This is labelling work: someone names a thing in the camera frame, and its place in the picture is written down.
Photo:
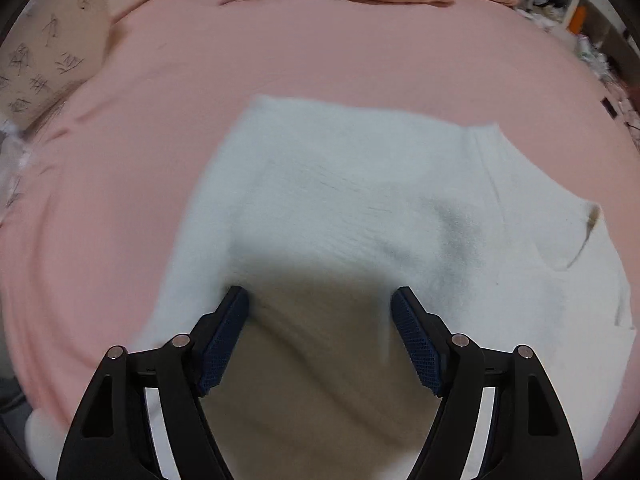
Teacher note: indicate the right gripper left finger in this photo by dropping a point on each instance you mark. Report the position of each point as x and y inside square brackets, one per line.
[111, 437]

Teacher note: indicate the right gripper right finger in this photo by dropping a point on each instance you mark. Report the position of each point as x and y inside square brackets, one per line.
[528, 437]

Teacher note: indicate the white fluffy cardigan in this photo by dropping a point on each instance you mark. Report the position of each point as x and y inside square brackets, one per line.
[321, 212]

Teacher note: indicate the pink bed sheet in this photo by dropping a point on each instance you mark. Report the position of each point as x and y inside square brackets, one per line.
[86, 243]

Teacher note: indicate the clear plastic bag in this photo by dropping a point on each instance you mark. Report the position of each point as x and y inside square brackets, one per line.
[14, 156]

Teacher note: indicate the white paper bag with writing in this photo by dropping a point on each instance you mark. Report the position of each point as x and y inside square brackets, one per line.
[53, 46]

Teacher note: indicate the orange bottle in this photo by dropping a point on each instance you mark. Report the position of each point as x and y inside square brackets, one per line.
[577, 21]

